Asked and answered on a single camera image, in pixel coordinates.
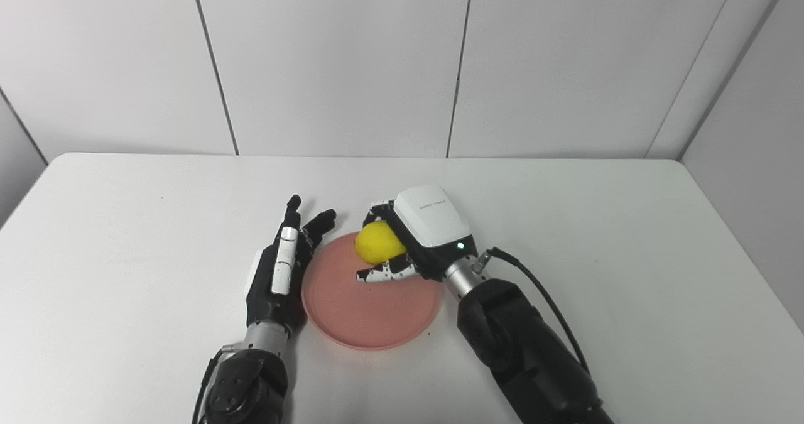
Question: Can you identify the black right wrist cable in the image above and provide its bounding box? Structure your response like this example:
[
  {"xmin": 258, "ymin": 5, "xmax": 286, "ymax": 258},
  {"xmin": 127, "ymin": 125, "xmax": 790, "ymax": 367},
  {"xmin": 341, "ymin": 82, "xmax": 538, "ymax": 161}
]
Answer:
[{"xmin": 474, "ymin": 247, "xmax": 591, "ymax": 374}]

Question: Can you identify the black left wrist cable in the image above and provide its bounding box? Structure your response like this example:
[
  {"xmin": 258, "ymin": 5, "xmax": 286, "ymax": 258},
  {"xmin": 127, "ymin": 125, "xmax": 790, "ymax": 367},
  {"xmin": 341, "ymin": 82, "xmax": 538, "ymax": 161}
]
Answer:
[{"xmin": 190, "ymin": 344, "xmax": 242, "ymax": 424}]

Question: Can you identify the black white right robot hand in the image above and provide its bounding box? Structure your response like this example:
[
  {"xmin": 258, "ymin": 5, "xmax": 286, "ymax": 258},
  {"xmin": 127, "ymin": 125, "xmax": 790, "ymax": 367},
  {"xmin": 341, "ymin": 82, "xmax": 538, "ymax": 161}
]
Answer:
[{"xmin": 356, "ymin": 185, "xmax": 478, "ymax": 284}]

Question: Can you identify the yellow lemon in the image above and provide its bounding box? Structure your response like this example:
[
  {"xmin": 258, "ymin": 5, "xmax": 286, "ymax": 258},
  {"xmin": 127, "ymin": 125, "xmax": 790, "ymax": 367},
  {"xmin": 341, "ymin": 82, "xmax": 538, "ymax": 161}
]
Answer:
[{"xmin": 354, "ymin": 220, "xmax": 408, "ymax": 265}]

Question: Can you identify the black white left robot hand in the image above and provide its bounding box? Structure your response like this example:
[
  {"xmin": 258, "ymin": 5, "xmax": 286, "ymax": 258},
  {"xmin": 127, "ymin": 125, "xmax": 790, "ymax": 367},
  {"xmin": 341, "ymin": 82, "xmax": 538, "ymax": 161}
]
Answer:
[{"xmin": 244, "ymin": 195, "xmax": 337, "ymax": 334}]

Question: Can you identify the pink round plate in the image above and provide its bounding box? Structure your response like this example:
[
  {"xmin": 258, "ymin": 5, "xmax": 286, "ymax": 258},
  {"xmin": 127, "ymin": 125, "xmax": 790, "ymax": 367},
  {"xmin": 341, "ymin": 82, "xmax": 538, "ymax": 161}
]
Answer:
[{"xmin": 301, "ymin": 231, "xmax": 443, "ymax": 351}]

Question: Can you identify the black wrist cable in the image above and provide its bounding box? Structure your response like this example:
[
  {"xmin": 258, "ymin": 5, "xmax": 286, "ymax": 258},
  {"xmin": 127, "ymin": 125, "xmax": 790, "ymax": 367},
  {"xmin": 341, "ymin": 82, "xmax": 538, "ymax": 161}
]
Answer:
[
  {"xmin": 190, "ymin": 344, "xmax": 242, "ymax": 424},
  {"xmin": 474, "ymin": 247, "xmax": 591, "ymax": 374}
]

